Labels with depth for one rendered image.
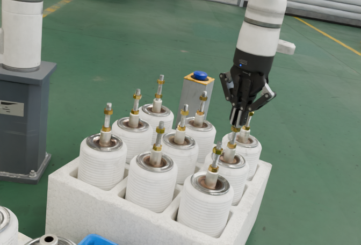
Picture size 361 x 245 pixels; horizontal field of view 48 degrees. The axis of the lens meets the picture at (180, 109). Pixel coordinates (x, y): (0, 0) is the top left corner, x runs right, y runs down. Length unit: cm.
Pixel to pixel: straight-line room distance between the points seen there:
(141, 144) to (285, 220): 50
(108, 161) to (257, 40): 37
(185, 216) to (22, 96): 52
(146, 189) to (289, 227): 52
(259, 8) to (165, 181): 36
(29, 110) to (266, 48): 61
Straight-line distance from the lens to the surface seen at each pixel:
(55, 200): 89
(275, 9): 75
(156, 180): 77
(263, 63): 76
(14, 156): 114
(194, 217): 76
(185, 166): 88
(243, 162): 87
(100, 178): 83
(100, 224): 84
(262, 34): 75
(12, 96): 107
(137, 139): 90
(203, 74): 113
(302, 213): 126
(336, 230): 125
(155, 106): 102
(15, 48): 104
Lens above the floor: 65
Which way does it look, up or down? 22 degrees down
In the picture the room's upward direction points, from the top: 11 degrees clockwise
